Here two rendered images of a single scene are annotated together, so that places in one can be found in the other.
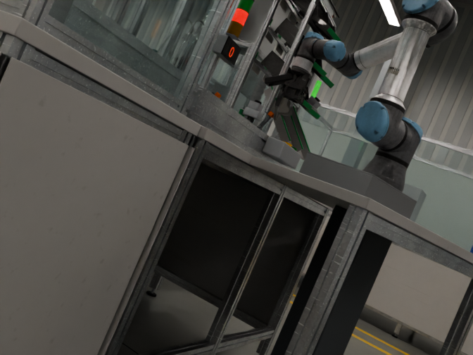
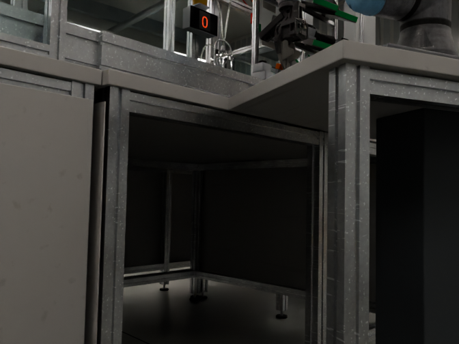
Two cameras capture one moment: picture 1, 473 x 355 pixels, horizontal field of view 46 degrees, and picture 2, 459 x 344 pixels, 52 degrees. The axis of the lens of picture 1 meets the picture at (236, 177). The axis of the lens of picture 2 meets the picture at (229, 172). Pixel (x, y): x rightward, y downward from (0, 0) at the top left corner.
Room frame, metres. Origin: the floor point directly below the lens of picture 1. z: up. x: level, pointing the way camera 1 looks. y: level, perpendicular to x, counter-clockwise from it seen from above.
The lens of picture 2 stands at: (0.67, -0.40, 0.62)
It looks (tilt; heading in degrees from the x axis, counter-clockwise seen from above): 3 degrees up; 20
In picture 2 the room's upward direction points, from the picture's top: 1 degrees clockwise
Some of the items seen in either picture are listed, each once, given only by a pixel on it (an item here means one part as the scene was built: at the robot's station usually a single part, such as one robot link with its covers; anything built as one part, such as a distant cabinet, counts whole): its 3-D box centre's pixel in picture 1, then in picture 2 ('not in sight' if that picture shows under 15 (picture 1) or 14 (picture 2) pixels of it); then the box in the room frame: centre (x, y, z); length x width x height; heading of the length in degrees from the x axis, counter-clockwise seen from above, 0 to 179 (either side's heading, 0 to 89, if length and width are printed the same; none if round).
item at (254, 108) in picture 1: (253, 108); (259, 72); (2.19, 0.05, 1.06); 0.08 x 0.04 x 0.07; 65
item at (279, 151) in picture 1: (282, 153); not in sight; (2.02, -0.12, 0.93); 0.21 x 0.07 x 0.06; 156
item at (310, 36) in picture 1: (310, 48); not in sight; (2.14, -0.06, 1.36); 0.09 x 0.08 x 0.11; 41
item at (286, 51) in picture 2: (282, 109); (286, 54); (2.13, -0.06, 1.09); 0.06 x 0.03 x 0.09; 66
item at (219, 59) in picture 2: not in sight; (222, 73); (3.07, 0.52, 1.32); 0.14 x 0.14 x 0.38
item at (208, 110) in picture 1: (248, 139); (239, 92); (1.88, 0.02, 0.91); 0.89 x 0.06 x 0.11; 156
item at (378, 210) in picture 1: (356, 209); (409, 113); (1.92, -0.42, 0.84); 0.90 x 0.70 x 0.03; 132
